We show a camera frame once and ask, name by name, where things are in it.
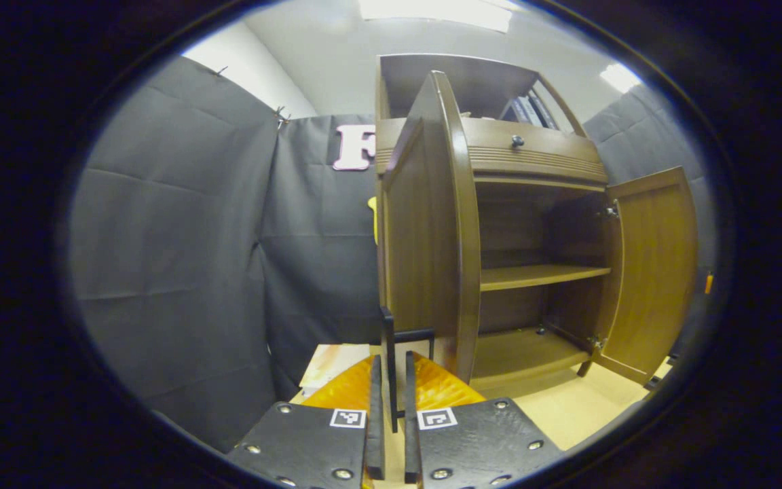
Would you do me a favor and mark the black upright book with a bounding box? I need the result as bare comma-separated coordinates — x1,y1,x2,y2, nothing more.
524,95,551,130

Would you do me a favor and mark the brown wooden shoe cabinet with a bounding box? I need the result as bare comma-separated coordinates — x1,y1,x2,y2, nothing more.
374,53,614,393

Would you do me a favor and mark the ceiling light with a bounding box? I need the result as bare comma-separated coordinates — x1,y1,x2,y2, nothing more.
599,62,644,94

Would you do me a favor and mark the black backdrop cloth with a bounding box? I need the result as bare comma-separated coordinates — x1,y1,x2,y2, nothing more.
69,56,715,453

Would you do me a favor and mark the wooden cabinet door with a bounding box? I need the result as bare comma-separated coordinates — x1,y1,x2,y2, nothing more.
591,166,699,386
376,70,482,433

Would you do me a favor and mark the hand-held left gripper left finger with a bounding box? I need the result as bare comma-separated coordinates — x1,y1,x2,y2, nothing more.
228,353,386,489

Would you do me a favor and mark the book with white orange cover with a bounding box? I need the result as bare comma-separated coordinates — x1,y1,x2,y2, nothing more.
299,344,385,403

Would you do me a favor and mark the wooden inner shelf board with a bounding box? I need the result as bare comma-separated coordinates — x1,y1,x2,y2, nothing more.
479,264,613,293

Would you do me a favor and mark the wooden drawer with black knob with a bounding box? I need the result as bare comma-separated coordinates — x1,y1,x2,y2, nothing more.
376,117,610,185

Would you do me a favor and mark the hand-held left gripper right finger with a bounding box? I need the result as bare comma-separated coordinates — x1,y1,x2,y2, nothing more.
403,350,563,489

